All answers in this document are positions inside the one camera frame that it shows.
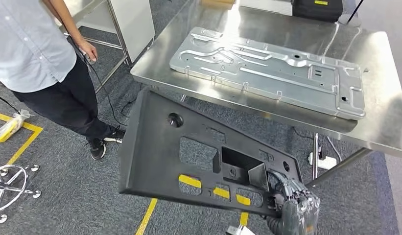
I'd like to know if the person's hand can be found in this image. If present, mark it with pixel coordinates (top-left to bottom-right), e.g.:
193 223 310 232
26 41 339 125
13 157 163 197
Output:
75 39 98 65

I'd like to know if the black case with yellow label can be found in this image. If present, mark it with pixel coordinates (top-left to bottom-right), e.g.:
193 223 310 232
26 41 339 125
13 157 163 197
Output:
291 0 344 24

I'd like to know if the white power strip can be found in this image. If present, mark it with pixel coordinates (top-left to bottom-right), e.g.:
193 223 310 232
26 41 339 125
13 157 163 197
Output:
307 152 338 171

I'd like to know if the white power cable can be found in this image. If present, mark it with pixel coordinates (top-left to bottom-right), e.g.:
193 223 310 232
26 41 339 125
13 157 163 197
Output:
326 136 343 163

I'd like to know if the black rod on grey base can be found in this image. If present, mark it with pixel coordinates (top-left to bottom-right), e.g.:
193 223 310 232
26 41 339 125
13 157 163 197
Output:
338 0 365 27

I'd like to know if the person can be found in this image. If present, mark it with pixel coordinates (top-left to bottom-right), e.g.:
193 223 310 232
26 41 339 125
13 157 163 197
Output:
0 0 126 161

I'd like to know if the brown cardboard box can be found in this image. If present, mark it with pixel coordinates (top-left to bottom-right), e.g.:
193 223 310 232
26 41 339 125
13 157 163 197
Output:
200 0 236 10

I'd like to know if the black round stool chrome base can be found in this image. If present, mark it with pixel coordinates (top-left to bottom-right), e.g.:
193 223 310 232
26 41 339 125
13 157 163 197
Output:
0 164 42 224

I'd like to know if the stamped silver metal panel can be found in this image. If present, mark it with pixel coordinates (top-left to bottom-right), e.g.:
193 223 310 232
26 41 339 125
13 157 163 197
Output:
169 26 366 120

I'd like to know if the yellow tape roll in bag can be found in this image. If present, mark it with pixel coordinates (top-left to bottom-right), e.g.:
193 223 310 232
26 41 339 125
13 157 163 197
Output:
0 109 32 143

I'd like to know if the yellow floor tape rectangle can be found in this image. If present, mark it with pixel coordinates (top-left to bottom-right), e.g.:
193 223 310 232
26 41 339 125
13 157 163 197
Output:
135 175 252 235

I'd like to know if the black floor cable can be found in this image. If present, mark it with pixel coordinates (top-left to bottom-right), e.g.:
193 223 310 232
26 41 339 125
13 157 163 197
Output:
87 65 137 128

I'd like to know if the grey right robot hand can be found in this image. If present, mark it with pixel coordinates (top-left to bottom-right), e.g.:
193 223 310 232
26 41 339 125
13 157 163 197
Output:
267 170 321 235

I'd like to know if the stainless steel workbench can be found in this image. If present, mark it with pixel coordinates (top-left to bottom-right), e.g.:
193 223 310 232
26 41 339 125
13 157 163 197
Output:
130 0 402 189

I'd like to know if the white box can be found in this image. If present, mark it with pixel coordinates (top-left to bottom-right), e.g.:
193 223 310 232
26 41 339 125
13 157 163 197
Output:
239 0 293 16

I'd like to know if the black plastic license plate frame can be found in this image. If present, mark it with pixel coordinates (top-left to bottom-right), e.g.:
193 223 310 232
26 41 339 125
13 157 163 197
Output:
118 90 304 218

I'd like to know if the white cabinet on metal frame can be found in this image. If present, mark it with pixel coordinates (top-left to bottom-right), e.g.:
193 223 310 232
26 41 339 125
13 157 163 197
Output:
63 0 156 95

